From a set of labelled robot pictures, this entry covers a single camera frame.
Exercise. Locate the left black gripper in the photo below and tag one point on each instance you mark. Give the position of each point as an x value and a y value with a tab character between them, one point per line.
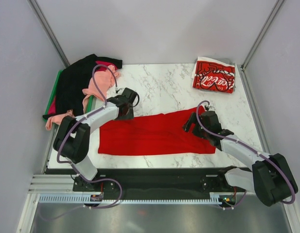
130	116

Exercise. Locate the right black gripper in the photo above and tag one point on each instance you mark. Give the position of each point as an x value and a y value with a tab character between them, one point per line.
192	119

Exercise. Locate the plain red t-shirt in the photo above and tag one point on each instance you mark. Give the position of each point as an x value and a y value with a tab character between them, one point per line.
159	134

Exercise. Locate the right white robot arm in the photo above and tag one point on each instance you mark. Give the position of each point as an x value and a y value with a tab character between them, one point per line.
269	176

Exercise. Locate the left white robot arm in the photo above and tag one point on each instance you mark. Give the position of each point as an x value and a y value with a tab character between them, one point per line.
73	136

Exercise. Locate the green plastic tray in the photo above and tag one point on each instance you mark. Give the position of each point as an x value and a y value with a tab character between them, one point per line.
67	91

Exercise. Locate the salmon pink t-shirt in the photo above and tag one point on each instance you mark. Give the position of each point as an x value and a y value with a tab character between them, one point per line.
103	78

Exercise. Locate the folded red Coca-Cola t-shirt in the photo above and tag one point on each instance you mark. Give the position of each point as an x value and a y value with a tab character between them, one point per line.
213	75

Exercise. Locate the black t-shirt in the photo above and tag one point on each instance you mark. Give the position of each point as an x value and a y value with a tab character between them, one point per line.
74	85

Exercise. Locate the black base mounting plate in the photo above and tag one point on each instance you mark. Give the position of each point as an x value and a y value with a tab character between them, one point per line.
146	183

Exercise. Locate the magenta t-shirt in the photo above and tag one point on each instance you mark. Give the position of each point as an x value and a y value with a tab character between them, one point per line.
103	63

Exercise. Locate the white slotted cable duct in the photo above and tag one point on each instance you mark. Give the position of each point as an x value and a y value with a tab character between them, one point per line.
91	199

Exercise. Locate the aluminium extrusion rail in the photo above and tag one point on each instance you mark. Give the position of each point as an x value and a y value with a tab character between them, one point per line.
51	184

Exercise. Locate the right aluminium frame post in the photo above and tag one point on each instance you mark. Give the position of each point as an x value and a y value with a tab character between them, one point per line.
262	33

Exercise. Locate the aluminium frame post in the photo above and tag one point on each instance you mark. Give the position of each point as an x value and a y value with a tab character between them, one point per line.
262	33
48	30

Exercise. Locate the left aluminium frame post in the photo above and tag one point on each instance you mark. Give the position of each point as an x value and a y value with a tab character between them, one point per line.
48	30

